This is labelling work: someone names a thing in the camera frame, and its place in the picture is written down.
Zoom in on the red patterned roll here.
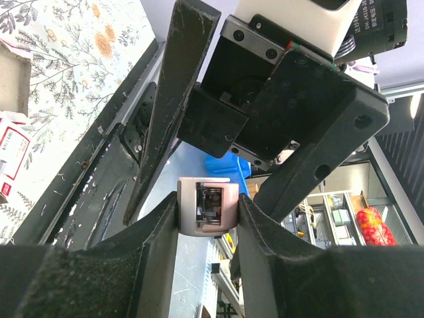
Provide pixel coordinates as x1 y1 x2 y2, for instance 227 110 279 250
356 207 397 246

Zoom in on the brown staple box tray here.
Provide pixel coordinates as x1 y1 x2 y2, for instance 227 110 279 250
1 40 32 116

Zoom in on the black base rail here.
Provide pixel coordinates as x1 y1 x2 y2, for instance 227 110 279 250
11 42 165 251

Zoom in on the blue plastic object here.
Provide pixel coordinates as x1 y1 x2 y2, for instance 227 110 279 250
205 152 252 195

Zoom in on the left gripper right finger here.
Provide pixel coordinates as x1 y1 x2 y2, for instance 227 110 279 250
237 195 423 317

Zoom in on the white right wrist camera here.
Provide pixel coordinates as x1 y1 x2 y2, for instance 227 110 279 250
235 0 361 57

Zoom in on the white red staple box sleeve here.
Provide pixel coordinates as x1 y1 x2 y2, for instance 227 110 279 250
1 111 30 204

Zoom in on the floral table mat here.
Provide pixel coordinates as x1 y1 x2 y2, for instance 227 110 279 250
1 1 154 244

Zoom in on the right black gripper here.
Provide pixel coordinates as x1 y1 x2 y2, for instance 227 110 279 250
123 1 390 225

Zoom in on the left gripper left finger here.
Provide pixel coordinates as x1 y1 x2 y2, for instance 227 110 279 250
1 192 178 317

